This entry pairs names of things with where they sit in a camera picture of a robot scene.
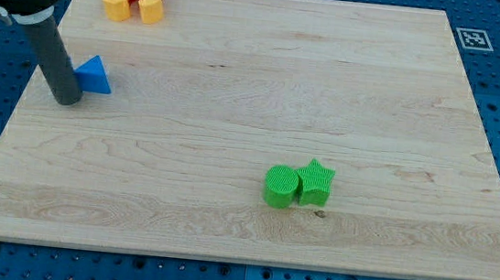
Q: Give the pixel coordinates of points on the blue triangle block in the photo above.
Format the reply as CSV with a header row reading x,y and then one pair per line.
x,y
91,76

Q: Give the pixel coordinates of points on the green cylinder block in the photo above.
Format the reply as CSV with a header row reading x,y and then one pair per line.
x,y
281,186

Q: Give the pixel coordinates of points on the wooden board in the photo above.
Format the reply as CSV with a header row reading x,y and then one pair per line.
x,y
173,161

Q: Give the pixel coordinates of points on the green star block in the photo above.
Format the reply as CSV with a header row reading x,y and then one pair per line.
x,y
315,183

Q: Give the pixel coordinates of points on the yellow heart block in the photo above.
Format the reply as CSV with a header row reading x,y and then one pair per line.
x,y
151,11

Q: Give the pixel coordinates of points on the yellow hexagon block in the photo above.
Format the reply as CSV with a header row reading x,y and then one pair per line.
x,y
117,10

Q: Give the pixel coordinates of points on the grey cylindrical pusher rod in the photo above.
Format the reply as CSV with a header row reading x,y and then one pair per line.
x,y
44,38

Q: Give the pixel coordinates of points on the white fiducial marker tag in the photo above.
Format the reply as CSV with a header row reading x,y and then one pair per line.
x,y
474,39

